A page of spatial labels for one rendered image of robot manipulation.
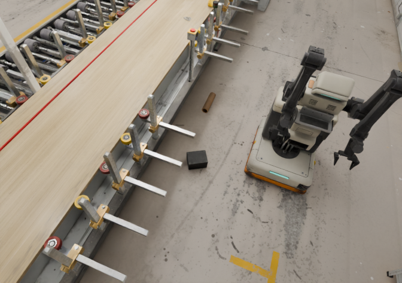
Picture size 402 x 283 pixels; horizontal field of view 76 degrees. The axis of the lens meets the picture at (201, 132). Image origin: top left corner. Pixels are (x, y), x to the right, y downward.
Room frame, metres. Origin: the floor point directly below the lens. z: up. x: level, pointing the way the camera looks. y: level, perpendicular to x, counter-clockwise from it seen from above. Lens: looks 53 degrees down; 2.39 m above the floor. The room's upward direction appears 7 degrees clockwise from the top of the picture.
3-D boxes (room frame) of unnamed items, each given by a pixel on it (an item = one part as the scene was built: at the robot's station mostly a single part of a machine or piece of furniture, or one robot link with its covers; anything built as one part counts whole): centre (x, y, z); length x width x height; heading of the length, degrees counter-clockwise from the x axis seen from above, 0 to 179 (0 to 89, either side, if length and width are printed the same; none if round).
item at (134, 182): (0.71, 0.39, 0.83); 0.43 x 0.03 x 0.04; 75
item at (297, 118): (1.26, -0.79, 0.99); 0.28 x 0.16 x 0.22; 74
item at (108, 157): (0.70, 0.49, 0.94); 0.04 x 0.04 x 0.48; 75
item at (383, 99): (1.03, -0.95, 1.40); 0.11 x 0.06 x 0.43; 75
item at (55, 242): (0.29, 0.71, 0.85); 0.08 x 0.08 x 0.11
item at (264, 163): (1.54, -0.87, 0.16); 0.67 x 0.64 x 0.25; 164
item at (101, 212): (0.48, 0.55, 0.80); 0.14 x 0.06 x 0.05; 165
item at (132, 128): (0.94, 0.42, 0.90); 0.04 x 0.04 x 0.48; 75
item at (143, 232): (0.47, 0.45, 0.80); 0.43 x 0.03 x 0.04; 75
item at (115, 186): (0.72, 0.48, 0.83); 0.14 x 0.06 x 0.05; 165
